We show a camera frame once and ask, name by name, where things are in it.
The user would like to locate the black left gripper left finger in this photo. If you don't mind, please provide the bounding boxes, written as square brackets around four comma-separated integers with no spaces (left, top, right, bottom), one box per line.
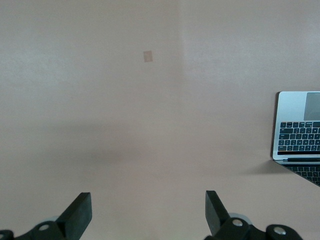
[0,192,93,240]

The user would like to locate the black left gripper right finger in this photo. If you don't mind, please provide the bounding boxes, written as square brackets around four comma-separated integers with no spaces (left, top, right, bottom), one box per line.
[204,190,304,240]

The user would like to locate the silver laptop with black keyboard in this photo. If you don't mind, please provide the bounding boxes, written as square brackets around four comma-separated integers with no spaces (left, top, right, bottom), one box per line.
[271,90,320,187]

